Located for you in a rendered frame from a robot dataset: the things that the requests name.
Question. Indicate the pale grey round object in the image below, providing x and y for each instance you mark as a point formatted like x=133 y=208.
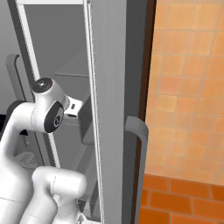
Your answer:
x=26 y=159

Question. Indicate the grey fridge door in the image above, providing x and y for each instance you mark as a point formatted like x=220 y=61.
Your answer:
x=112 y=87
x=7 y=35

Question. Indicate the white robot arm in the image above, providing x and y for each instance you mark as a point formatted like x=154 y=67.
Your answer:
x=17 y=186

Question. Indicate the grey fridge body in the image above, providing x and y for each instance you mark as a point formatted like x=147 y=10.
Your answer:
x=58 y=43

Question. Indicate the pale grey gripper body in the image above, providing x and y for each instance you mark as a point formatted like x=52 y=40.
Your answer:
x=86 y=122

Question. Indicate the brown wooden fridge housing panel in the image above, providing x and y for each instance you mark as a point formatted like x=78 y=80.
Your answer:
x=146 y=58

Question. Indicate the grey fridge shelf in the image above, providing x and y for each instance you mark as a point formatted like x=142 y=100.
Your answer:
x=73 y=75

